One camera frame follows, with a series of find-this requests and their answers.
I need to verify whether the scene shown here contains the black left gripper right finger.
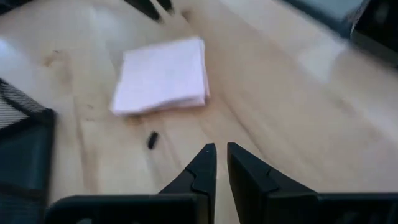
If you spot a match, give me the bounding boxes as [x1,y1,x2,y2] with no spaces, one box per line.
[227,142,318,224]

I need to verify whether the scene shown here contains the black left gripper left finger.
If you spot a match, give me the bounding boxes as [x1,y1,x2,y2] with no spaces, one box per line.
[159,142,218,224]

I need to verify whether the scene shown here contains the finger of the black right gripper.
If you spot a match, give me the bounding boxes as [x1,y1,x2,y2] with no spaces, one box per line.
[156,0,174,13]
[124,0,163,22]

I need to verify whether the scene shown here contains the pink sticky note pad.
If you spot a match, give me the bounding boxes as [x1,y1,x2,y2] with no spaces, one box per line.
[109,36,211,118]

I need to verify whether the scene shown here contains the black mesh desk organizer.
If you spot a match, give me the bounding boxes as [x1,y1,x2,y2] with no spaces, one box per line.
[0,77,57,224]

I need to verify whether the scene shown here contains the small black plastic piece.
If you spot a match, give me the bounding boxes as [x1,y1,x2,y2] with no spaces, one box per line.
[147,131,160,151]

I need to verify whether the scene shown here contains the black camera housing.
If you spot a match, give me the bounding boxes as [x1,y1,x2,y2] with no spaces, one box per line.
[350,0,398,68]

